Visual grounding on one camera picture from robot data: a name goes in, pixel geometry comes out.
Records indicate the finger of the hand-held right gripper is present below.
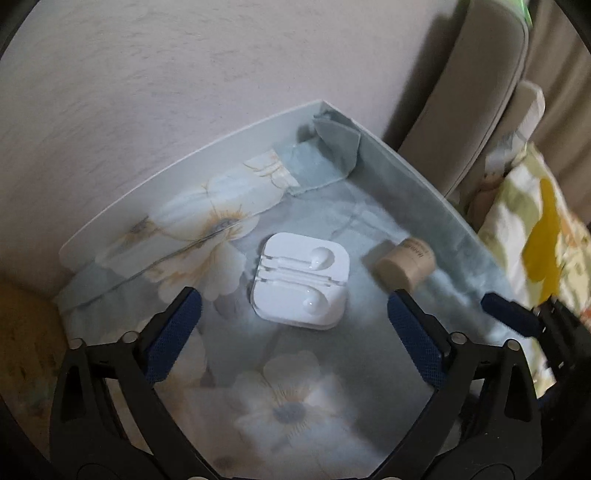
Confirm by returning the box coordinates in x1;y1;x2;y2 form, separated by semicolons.
480;293;544;339

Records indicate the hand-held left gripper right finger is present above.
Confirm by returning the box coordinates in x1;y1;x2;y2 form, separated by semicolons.
369;290;543;480

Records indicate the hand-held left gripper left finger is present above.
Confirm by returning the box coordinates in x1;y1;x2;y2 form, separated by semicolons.
48;286;220;480

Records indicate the white earphone case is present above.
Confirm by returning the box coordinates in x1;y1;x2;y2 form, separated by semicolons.
252;232;351;331

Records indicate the yellow floral blanket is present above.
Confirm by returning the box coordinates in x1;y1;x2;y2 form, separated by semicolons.
466;142;591;398

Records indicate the floral lined white tray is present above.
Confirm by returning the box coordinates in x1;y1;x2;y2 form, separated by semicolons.
53;104;557;480

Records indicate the beige cushion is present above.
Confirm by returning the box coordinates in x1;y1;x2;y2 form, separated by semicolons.
383;0;591;222

